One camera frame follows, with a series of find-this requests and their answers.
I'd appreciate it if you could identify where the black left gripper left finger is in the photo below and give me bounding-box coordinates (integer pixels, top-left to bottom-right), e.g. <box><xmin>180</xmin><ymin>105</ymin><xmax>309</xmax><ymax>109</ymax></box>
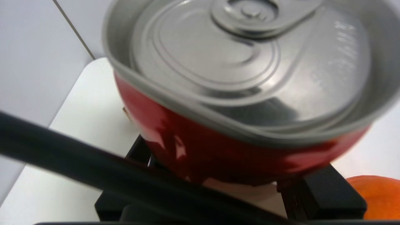
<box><xmin>94</xmin><ymin>134</ymin><xmax>175</xmax><ymax>221</ymax></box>

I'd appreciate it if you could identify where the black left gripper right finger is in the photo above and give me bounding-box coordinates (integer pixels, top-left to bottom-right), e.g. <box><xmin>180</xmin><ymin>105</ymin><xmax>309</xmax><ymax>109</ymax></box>
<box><xmin>276</xmin><ymin>163</ymin><xmax>368</xmax><ymax>221</ymax></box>

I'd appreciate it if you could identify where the red soda can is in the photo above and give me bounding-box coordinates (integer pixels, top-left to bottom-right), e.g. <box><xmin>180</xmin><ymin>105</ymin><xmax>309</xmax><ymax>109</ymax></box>
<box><xmin>102</xmin><ymin>0</ymin><xmax>400</xmax><ymax>187</ymax></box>

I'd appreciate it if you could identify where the orange fruit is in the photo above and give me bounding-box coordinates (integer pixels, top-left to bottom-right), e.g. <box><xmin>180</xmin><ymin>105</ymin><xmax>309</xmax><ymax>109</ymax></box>
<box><xmin>345</xmin><ymin>175</ymin><xmax>400</xmax><ymax>220</ymax></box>

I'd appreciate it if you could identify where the beige bowl with wooden handle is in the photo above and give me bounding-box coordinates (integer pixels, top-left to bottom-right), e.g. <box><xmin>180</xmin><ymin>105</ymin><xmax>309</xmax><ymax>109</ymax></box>
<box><xmin>122</xmin><ymin>107</ymin><xmax>288</xmax><ymax>219</ymax></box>

